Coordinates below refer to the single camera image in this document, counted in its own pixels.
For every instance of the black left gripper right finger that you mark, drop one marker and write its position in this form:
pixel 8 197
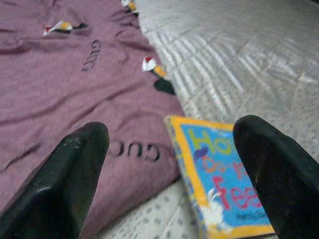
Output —
pixel 286 186

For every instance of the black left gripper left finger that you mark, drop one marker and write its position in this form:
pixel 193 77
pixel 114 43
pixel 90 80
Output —
pixel 49 194

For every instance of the patterned white mattress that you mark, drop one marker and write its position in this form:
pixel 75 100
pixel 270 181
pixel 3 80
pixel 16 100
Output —
pixel 236 62

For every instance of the colourful children's book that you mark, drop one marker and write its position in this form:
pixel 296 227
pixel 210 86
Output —
pixel 211 174

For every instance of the purple penguin print blanket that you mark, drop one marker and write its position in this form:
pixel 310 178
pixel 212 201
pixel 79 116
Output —
pixel 62 87

